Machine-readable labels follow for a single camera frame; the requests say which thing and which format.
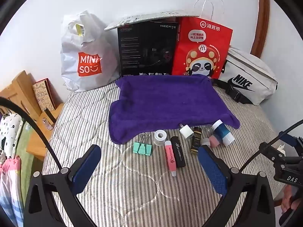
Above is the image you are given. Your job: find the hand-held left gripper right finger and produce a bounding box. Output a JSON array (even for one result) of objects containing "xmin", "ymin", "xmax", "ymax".
[{"xmin": 198, "ymin": 145, "xmax": 276, "ymax": 227}]

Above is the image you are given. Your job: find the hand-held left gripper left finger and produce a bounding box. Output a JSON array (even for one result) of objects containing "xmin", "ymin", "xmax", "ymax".
[{"xmin": 24, "ymin": 144, "xmax": 102, "ymax": 227}]

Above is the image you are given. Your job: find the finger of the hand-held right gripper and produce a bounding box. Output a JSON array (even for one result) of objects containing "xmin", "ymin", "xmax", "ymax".
[
  {"xmin": 259, "ymin": 142, "xmax": 288, "ymax": 165},
  {"xmin": 280, "ymin": 134, "xmax": 303, "ymax": 150}
]

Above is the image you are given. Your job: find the pink blue small container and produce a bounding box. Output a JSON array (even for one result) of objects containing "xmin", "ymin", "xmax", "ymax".
[{"xmin": 209, "ymin": 134, "xmax": 224, "ymax": 148}]

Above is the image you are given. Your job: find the black gold small bottle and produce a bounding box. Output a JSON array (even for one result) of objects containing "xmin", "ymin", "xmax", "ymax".
[{"xmin": 190, "ymin": 127, "xmax": 203, "ymax": 154}]

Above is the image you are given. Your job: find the black Horizon tube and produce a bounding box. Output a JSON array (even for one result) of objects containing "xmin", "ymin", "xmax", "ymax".
[{"xmin": 170, "ymin": 136, "xmax": 186, "ymax": 168}]

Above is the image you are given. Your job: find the blue white bottle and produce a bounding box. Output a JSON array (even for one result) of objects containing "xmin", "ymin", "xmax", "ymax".
[{"xmin": 211, "ymin": 120, "xmax": 235, "ymax": 147}]

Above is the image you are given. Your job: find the pink earpick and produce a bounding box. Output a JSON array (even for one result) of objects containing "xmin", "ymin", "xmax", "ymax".
[{"xmin": 164, "ymin": 140, "xmax": 177, "ymax": 177}]

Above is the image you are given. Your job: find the white charger plug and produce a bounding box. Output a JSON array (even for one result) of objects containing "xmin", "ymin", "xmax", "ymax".
[{"xmin": 179, "ymin": 124, "xmax": 195, "ymax": 140}]

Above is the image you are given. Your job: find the mint binder clip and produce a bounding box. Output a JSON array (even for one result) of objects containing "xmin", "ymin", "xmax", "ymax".
[{"xmin": 133, "ymin": 134, "xmax": 152, "ymax": 156}]

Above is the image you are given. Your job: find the white tape roll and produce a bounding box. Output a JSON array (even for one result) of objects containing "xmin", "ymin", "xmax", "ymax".
[{"xmin": 153, "ymin": 130, "xmax": 166, "ymax": 146}]

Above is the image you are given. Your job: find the person's right hand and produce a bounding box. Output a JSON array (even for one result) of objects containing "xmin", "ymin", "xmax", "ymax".
[{"xmin": 282, "ymin": 184, "xmax": 301, "ymax": 215}]

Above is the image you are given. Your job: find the striped bed quilt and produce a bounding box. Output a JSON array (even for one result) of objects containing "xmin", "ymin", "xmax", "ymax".
[{"xmin": 41, "ymin": 78, "xmax": 291, "ymax": 227}]

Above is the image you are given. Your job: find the white waist bag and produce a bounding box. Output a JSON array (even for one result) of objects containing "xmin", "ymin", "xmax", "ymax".
[{"xmin": 213, "ymin": 47, "xmax": 278, "ymax": 106}]

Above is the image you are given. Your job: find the pink cartoon cloth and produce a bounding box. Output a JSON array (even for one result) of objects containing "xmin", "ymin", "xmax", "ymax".
[{"xmin": 0, "ymin": 156, "xmax": 24, "ymax": 227}]

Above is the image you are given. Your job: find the purple towel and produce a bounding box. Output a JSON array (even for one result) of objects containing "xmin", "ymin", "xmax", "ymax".
[{"xmin": 109, "ymin": 74, "xmax": 241, "ymax": 145}]

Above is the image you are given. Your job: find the patterned gift box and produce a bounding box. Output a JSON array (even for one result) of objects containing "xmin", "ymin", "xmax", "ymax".
[{"xmin": 32, "ymin": 78, "xmax": 57, "ymax": 112}]

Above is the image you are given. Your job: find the white dotted pillow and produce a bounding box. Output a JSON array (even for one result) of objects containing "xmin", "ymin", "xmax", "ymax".
[{"xmin": 0, "ymin": 113, "xmax": 24, "ymax": 159}]

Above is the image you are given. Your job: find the wooden nightstand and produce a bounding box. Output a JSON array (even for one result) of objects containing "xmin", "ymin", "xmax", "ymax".
[{"xmin": 0, "ymin": 70, "xmax": 64, "ymax": 161}]

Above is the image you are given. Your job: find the white plastic shopping bag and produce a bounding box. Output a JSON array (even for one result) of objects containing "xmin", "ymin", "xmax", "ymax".
[{"xmin": 60, "ymin": 10, "xmax": 121, "ymax": 93}]

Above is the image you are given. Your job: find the black headset box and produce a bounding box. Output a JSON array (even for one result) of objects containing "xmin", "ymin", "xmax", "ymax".
[
  {"xmin": 117, "ymin": 19, "xmax": 179, "ymax": 77},
  {"xmin": 104, "ymin": 10, "xmax": 200, "ymax": 31}
]

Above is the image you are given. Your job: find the red panda paper bag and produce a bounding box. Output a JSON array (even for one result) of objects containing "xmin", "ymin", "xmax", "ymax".
[{"xmin": 171, "ymin": 0, "xmax": 233, "ymax": 79}]

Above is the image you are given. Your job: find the black cable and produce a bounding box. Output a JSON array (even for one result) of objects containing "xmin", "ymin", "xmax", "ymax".
[
  {"xmin": 238, "ymin": 119, "xmax": 303, "ymax": 174},
  {"xmin": 0, "ymin": 97, "xmax": 62, "ymax": 172}
]

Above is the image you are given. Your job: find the brown wooden door frame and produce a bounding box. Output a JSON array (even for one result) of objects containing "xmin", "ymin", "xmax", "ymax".
[{"xmin": 250, "ymin": 0, "xmax": 271, "ymax": 59}]

